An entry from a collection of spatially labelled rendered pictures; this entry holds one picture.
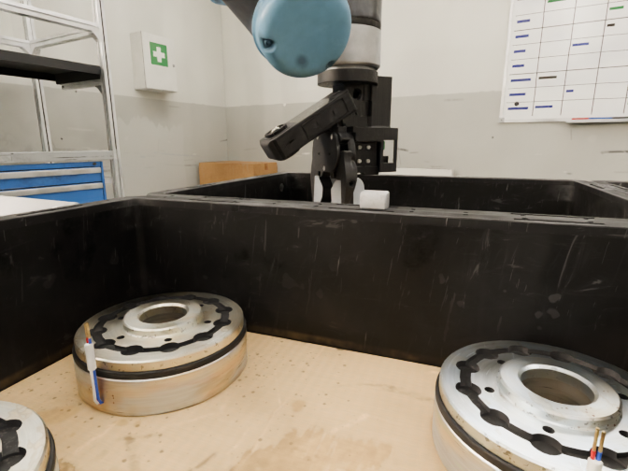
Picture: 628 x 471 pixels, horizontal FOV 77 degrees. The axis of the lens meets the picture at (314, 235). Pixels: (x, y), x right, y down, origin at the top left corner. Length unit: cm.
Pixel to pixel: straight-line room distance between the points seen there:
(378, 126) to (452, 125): 272
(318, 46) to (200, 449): 28
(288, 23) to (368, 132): 19
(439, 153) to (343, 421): 305
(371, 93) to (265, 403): 37
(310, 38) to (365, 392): 25
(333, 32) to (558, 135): 287
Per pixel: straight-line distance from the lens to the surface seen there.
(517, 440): 19
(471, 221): 25
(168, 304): 29
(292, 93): 379
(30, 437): 20
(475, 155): 318
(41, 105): 296
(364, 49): 48
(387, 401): 25
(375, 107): 50
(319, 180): 51
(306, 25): 33
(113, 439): 24
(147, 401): 25
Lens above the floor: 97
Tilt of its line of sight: 13 degrees down
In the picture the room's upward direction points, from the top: straight up
